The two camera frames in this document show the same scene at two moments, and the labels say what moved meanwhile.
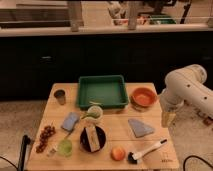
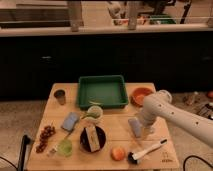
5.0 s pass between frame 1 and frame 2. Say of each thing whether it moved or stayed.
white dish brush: stayed
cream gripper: moved
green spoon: stayed
